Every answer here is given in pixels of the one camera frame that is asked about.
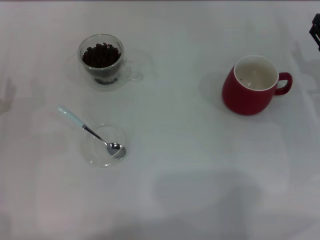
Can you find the red ceramic mug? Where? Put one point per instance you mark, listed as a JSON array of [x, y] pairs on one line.
[[240, 100]]

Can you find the small clear glass dish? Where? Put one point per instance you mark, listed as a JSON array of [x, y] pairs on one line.
[[95, 155]]

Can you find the double-wall glass cup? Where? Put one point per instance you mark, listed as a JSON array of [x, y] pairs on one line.
[[86, 80]]

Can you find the dark coffee beans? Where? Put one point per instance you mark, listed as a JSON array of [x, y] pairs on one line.
[[100, 56]]

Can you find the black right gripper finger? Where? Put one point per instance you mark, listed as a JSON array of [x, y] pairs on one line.
[[316, 33]]

